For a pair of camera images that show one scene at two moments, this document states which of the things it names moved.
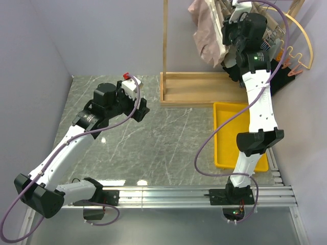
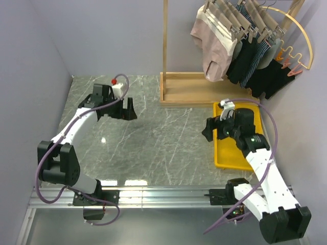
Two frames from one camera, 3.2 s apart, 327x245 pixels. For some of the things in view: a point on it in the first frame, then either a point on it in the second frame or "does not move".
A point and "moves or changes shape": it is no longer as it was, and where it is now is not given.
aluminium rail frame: (275, 195) does not move
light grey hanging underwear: (273, 49) does not move
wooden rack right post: (295, 6) does not move
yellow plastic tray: (227, 152) does not move
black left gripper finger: (142, 111) → (130, 113)
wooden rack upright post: (165, 47) does not move
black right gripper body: (231, 33) → (226, 128)
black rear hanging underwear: (281, 78) does not move
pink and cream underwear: (208, 34) moves or changes shape
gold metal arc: (295, 19) does not move
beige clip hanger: (220, 10) moves or changes shape
